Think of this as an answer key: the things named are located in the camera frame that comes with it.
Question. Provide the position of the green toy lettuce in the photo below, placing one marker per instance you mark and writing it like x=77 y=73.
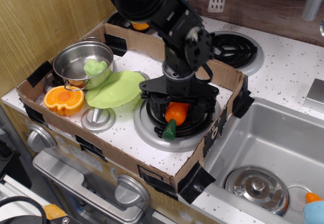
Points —
x=93 y=67

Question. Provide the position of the orange half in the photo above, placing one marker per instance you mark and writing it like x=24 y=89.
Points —
x=140 y=26
x=64 y=102

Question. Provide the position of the small steel pot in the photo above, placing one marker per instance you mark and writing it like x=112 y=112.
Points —
x=69 y=64

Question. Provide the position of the right oven knob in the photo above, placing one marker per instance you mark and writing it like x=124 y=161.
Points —
x=129 y=192

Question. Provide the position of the front orange half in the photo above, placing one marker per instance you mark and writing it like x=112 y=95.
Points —
x=64 y=102

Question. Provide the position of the black burner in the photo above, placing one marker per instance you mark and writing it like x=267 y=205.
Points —
x=151 y=133
x=238 y=50
x=118 y=20

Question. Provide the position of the light green plate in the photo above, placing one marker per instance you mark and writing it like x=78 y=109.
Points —
x=120 y=88

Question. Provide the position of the silver oven door handle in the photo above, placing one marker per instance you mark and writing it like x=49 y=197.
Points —
x=88 y=196

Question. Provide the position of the silver faucet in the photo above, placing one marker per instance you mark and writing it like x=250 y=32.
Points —
x=310 y=9

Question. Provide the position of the front right black burner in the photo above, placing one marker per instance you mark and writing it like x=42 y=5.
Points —
x=151 y=133

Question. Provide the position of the left oven knob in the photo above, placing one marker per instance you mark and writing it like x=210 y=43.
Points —
x=39 y=139

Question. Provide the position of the steel pot lid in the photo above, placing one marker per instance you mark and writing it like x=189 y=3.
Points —
x=259 y=186

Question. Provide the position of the grey sink basin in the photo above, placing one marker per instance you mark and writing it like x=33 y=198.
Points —
x=282 y=140

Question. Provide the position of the back orange half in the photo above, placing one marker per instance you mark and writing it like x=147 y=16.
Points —
x=140 y=26

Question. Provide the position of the oven knob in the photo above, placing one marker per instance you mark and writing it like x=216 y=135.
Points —
x=39 y=139
x=129 y=192

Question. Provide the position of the front silver stove knob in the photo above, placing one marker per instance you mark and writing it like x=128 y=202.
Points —
x=98 y=120

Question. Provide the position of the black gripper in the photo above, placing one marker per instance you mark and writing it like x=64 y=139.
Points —
x=159 y=92

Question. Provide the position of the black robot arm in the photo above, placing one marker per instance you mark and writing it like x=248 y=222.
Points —
x=188 y=46

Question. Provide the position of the back right black burner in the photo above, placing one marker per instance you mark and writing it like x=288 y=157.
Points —
x=238 y=50

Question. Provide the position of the orange cloth piece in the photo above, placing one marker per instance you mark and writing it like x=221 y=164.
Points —
x=52 y=211

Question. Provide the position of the back left black burner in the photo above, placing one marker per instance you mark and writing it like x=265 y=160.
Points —
x=118 y=20

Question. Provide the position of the orange toy carrot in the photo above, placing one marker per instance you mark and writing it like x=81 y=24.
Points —
x=175 y=116

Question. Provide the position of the blue orange toy bottle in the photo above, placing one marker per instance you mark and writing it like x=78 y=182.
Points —
x=313 y=210

